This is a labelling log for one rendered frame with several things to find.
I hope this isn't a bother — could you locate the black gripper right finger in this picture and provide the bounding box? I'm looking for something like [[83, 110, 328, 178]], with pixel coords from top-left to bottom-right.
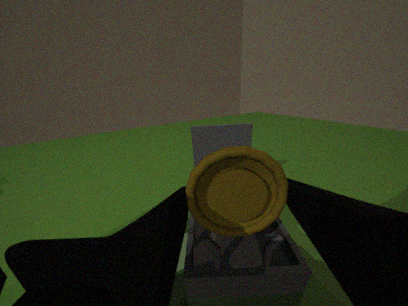
[[286, 178, 408, 306]]

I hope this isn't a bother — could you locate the brown round plate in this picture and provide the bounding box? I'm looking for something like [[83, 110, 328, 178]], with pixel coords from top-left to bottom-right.
[[185, 146, 288, 237]]

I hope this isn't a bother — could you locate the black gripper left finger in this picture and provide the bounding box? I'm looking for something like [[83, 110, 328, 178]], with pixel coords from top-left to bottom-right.
[[5, 186, 189, 306]]

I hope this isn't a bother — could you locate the grey dish rack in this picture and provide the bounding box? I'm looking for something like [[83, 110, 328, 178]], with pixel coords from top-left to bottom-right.
[[183, 123, 312, 299]]

